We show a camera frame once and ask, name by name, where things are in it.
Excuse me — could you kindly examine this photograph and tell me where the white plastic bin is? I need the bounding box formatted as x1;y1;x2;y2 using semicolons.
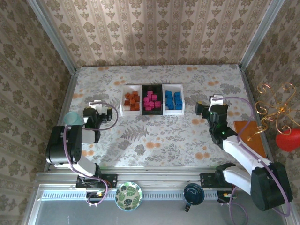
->
120;84;143;116
162;83;186;116

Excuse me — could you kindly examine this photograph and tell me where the black plastic bin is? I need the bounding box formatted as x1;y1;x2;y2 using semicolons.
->
141;83;164;116

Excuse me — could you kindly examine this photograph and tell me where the teal plastic cup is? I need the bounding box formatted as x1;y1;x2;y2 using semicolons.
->
64;111;84;126

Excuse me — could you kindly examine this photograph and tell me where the orange flat board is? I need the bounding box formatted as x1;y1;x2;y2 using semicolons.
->
233;120;267;159

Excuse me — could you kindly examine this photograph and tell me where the red heart decoration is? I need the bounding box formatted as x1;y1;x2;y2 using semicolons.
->
275;128;300;153

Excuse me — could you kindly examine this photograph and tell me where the black electronics box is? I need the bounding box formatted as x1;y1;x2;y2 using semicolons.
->
86;191;106;200

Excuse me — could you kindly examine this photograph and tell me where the leaf pattern plate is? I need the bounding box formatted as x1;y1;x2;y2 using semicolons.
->
114;181;143;211

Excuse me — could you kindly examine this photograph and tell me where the dark blue mug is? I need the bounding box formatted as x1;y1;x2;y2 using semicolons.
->
183;182;205;213

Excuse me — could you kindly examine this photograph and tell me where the grey metal lower shelf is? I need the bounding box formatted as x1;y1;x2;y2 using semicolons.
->
23;184;296;225

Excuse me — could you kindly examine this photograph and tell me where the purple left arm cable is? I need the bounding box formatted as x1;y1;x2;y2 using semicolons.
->
63;101;119;207

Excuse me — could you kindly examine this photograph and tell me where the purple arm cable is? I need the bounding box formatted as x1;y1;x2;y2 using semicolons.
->
210;97;291;225
63;101;119;207

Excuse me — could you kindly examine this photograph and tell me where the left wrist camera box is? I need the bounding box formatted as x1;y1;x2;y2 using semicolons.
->
89;100;103;111

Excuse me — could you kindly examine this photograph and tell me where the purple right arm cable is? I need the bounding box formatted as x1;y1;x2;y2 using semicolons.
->
210;97;291;225

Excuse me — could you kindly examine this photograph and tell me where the aluminium side rail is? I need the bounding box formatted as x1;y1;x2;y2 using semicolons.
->
44;70;80;173
238;65;278;171

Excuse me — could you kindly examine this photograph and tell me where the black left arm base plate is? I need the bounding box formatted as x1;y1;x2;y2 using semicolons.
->
76;172;118;189

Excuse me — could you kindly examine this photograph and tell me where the gold wire ornament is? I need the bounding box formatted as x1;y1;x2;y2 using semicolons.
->
247;82;298;141

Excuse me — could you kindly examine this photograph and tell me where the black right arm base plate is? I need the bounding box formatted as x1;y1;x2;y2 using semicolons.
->
200;172;244;188

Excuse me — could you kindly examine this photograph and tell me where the aluminium table edge rail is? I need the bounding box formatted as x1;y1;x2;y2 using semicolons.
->
35;167;288;188

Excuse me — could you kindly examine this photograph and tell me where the grey slotted cable duct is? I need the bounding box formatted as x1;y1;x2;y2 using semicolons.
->
41;189;235;201

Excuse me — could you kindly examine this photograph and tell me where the aluminium frame post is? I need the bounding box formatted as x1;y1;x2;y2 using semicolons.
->
26;0;77;75
238;0;286;71

